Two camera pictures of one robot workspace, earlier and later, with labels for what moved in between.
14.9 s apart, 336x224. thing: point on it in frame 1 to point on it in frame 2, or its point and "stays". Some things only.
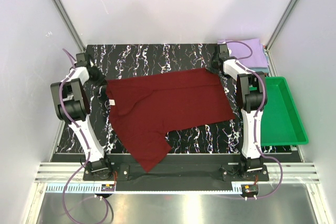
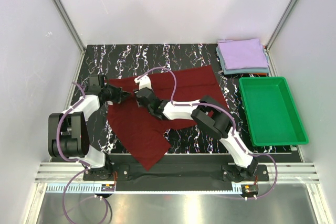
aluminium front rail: (295, 172) stays
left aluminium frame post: (62, 11) stays
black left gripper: (101, 81) to (119, 94)
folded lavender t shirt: (237, 50) stays
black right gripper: (211, 69) to (138, 102)
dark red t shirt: (144, 109) stays
